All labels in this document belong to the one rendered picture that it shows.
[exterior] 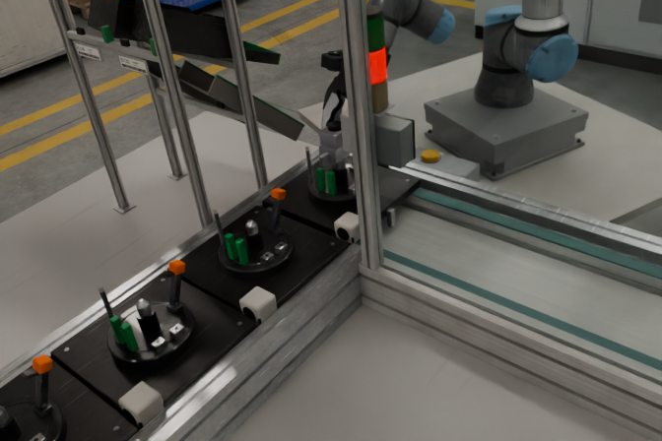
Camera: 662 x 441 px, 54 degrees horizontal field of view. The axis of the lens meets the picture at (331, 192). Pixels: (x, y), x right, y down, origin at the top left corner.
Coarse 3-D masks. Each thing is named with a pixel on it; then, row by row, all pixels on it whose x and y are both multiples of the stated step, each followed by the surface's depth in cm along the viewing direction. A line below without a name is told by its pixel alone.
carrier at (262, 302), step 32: (256, 224) 118; (288, 224) 129; (192, 256) 124; (224, 256) 119; (256, 256) 118; (288, 256) 118; (320, 256) 120; (224, 288) 115; (256, 288) 111; (288, 288) 113; (256, 320) 109
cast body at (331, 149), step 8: (328, 128) 129; (336, 128) 128; (320, 136) 130; (328, 136) 128; (336, 136) 127; (328, 144) 129; (336, 144) 128; (320, 152) 131; (328, 152) 129; (336, 152) 128; (344, 152) 131; (320, 160) 129; (328, 160) 130; (336, 160) 129
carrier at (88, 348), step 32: (160, 288) 117; (192, 288) 116; (96, 320) 112; (128, 320) 108; (160, 320) 107; (192, 320) 106; (224, 320) 108; (64, 352) 106; (96, 352) 105; (128, 352) 102; (160, 352) 101; (192, 352) 103; (224, 352) 103; (96, 384) 100; (128, 384) 99; (160, 384) 98; (128, 416) 94
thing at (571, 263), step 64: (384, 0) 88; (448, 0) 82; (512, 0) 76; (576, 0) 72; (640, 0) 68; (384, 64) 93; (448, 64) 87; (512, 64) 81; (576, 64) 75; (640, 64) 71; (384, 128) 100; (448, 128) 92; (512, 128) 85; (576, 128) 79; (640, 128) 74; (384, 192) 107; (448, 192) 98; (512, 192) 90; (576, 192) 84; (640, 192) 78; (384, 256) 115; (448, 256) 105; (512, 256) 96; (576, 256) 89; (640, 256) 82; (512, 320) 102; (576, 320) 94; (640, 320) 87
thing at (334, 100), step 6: (330, 96) 132; (336, 96) 131; (342, 96) 132; (330, 102) 131; (336, 102) 131; (342, 102) 131; (324, 108) 132; (330, 108) 131; (336, 108) 131; (324, 114) 132; (330, 114) 131; (336, 114) 134; (324, 120) 131; (330, 120) 131; (336, 120) 135; (324, 126) 131
